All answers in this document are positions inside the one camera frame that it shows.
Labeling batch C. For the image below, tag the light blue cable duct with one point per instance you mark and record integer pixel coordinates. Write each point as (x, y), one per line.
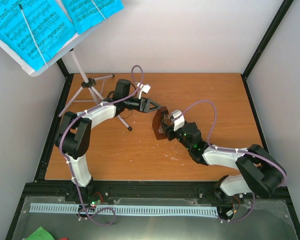
(126, 210)

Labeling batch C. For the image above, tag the blue sheet music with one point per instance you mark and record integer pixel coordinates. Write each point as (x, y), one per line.
(34, 29)
(86, 14)

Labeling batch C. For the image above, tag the clear plastic metronome cover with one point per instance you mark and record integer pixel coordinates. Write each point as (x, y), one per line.
(169, 124)

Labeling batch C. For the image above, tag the brown wooden metronome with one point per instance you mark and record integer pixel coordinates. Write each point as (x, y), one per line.
(158, 123)

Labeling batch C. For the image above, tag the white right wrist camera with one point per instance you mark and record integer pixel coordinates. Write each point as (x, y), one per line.
(178, 120)

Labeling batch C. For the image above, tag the black aluminium frame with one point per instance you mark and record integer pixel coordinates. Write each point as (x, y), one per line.
(148, 190)

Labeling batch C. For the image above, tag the green paper scrap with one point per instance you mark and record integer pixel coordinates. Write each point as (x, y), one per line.
(40, 234)

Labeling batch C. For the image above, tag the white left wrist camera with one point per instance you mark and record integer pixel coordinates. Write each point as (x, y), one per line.
(142, 88)

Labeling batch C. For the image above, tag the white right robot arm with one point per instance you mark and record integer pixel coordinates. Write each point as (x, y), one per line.
(259, 173)

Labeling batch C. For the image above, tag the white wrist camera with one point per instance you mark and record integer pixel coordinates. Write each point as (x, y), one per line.
(178, 120)
(142, 88)

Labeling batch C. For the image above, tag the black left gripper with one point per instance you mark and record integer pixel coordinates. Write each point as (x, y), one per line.
(144, 105)

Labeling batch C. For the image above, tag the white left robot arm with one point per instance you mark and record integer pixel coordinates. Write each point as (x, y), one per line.
(74, 132)

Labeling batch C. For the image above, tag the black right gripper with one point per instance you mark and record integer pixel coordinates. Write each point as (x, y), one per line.
(169, 131)

